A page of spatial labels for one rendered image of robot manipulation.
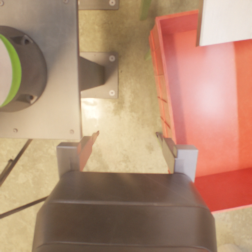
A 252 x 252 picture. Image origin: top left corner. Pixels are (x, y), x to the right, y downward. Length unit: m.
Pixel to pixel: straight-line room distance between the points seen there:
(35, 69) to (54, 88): 0.05
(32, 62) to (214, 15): 0.36
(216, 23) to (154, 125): 0.95
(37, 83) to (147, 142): 1.08
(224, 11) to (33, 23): 0.36
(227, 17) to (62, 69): 0.35
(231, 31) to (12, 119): 0.49
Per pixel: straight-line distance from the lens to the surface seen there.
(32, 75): 0.34
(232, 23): 0.48
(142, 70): 1.26
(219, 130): 0.82
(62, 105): 0.36
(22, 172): 1.66
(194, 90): 0.75
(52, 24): 0.37
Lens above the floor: 1.25
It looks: 75 degrees down
